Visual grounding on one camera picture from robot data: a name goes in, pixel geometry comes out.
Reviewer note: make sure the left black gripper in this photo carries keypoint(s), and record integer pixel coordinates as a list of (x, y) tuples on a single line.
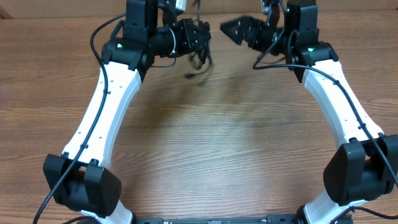
[(187, 28)]

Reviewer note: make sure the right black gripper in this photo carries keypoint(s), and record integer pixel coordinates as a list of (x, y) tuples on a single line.
[(255, 28)]

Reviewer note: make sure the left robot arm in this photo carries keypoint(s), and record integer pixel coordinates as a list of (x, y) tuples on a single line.
[(80, 178)]

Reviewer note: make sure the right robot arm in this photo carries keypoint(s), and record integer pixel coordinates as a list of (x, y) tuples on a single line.
[(364, 166)]

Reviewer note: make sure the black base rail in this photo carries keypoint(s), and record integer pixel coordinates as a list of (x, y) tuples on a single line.
[(214, 221)]

